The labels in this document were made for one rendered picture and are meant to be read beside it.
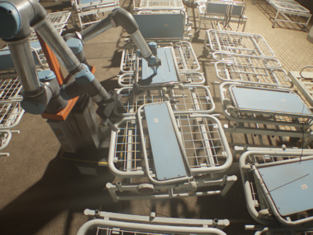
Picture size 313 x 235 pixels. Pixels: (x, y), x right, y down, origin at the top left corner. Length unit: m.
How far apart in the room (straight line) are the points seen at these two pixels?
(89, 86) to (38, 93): 0.26
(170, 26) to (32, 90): 2.10
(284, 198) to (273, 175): 0.17
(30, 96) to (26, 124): 1.74
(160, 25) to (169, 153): 1.82
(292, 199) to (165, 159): 0.85
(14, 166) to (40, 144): 0.35
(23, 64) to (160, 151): 0.97
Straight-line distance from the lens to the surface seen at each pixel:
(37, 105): 1.03
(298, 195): 1.48
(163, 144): 1.42
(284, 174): 1.52
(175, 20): 2.73
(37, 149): 2.40
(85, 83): 0.88
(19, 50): 0.91
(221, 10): 4.03
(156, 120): 1.56
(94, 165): 1.70
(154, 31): 2.76
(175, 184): 1.34
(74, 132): 1.63
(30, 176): 2.24
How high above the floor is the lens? 1.69
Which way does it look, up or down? 47 degrees down
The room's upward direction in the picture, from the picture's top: straight up
